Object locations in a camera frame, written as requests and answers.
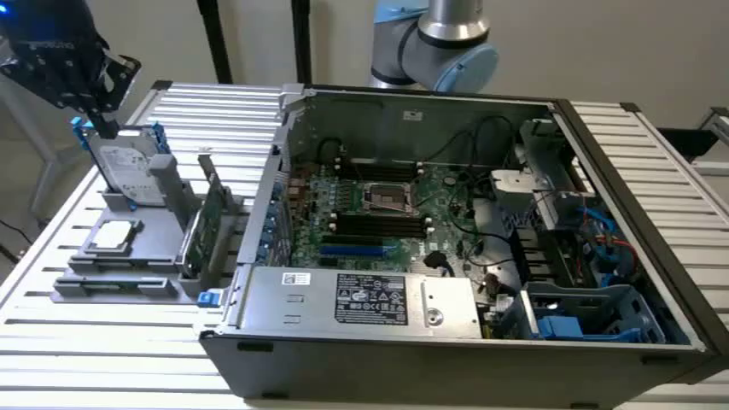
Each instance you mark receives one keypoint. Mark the blue-grey plastic disk bay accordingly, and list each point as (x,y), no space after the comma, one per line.
(597,312)

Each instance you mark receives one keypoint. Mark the long blue expansion slot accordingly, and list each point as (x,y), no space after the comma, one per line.
(349,250)

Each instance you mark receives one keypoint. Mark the green motherboard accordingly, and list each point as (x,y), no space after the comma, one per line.
(443,205)

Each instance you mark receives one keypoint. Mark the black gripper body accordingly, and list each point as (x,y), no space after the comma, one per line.
(45,30)

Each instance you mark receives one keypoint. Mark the grey parts rack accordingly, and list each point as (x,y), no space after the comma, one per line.
(153,239)

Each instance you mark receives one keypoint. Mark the black fan shroud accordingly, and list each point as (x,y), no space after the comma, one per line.
(546,252)

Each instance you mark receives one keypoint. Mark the black RAM slot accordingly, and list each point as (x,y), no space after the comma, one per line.
(379,162)
(378,232)
(378,215)
(379,168)
(378,226)
(379,173)
(379,178)
(378,221)

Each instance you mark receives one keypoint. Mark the silver metal drive cage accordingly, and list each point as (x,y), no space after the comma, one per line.
(529,188)

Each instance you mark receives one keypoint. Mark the blue case latch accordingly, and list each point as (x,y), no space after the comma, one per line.
(208,298)

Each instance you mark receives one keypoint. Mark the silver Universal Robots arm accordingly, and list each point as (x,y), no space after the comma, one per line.
(449,25)

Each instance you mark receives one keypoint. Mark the black stand pole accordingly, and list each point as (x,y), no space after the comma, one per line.
(301,38)
(216,38)

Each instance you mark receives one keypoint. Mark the black expansion slot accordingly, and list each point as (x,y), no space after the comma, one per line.
(353,261)

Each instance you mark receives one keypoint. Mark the aluminium frame with black box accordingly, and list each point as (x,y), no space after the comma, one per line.
(683,143)

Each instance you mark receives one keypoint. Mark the silver power supply unit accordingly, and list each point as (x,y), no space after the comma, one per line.
(318,307)

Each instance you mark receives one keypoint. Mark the silver CPU chip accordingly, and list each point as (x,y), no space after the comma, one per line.
(116,235)

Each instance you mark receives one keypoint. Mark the open black PC case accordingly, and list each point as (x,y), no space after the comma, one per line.
(398,367)

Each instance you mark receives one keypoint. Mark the hard disk with blue bracket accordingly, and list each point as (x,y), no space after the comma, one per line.
(125,166)

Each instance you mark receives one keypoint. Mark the green graphics card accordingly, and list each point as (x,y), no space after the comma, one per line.
(210,222)

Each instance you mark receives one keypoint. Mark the metal CPU socket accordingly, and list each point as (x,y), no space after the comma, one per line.
(391,197)

